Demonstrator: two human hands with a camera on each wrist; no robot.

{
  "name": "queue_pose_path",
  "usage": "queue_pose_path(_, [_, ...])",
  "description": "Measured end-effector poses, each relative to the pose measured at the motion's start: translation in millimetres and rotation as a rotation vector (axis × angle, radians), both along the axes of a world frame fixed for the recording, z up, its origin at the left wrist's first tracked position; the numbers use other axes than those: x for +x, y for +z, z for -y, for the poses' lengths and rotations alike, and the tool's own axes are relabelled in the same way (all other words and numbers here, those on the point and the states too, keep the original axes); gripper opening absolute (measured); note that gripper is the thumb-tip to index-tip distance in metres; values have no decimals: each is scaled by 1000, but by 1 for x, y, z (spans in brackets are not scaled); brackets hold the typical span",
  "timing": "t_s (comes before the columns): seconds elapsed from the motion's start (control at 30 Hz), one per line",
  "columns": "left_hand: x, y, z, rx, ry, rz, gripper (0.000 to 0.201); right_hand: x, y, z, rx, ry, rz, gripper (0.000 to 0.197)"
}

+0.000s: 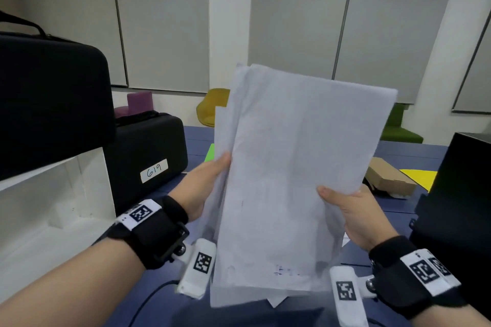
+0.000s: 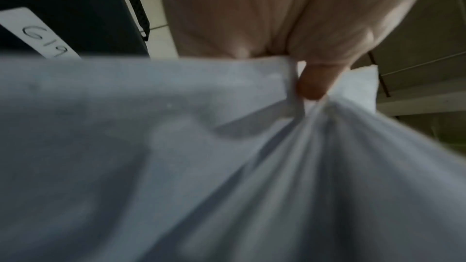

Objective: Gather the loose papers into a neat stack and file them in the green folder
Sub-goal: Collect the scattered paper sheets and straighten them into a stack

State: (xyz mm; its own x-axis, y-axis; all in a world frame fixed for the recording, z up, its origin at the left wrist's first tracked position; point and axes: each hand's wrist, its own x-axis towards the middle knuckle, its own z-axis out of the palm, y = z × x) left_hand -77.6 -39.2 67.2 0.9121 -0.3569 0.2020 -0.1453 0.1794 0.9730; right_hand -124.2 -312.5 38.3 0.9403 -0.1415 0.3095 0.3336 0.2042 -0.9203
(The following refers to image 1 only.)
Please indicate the person's right hand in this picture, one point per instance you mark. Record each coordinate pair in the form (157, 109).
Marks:
(364, 219)

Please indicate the person's left hand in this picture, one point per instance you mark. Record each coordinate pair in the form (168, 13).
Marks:
(192, 192)

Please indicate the green folder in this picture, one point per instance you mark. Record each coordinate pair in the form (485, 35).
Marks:
(209, 153)

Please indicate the yellow folder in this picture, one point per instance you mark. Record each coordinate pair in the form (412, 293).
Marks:
(420, 178)

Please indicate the neat white paper sheaf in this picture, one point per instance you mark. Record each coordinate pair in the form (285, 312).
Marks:
(299, 166)

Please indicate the person's right forearm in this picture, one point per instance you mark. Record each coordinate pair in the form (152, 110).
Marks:
(452, 319)

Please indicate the person's left forearm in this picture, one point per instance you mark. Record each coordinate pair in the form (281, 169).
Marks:
(69, 284)

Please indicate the brown cardboard box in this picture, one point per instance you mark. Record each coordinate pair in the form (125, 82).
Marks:
(391, 177)

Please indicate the black case with white label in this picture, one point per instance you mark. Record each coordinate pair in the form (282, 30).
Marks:
(145, 143)

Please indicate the yellow armchair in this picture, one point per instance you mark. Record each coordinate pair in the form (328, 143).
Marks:
(213, 106)

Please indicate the green sofa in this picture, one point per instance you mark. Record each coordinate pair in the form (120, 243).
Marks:
(399, 133)

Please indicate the black fabric bag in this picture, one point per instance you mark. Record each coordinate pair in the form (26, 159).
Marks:
(456, 204)

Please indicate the tall purple stool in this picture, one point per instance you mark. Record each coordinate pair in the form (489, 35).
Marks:
(139, 102)

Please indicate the low purple stool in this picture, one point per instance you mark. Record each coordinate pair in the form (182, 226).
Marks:
(122, 111)

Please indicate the open white box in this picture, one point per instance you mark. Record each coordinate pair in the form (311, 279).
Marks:
(38, 215)

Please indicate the large black carrying case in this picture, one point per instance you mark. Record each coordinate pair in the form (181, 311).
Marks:
(50, 108)

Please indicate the grey roller blind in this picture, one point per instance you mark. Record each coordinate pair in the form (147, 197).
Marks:
(299, 12)
(69, 16)
(399, 20)
(165, 20)
(477, 77)

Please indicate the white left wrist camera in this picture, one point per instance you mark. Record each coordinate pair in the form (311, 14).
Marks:
(193, 284)

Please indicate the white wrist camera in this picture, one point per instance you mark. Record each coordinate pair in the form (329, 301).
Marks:
(193, 284)
(345, 311)

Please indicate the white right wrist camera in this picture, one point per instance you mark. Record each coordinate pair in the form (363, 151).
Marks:
(345, 311)

